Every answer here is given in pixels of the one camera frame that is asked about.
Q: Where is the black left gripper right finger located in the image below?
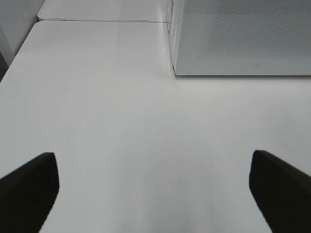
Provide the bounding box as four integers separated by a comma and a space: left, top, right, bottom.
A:
249, 150, 311, 233

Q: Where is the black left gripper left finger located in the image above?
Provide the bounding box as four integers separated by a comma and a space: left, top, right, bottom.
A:
0, 152, 60, 233

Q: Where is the white microwave door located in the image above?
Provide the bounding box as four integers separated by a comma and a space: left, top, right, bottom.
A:
172, 0, 311, 76

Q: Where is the white microwave oven body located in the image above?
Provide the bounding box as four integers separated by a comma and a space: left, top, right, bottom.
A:
165, 0, 183, 71

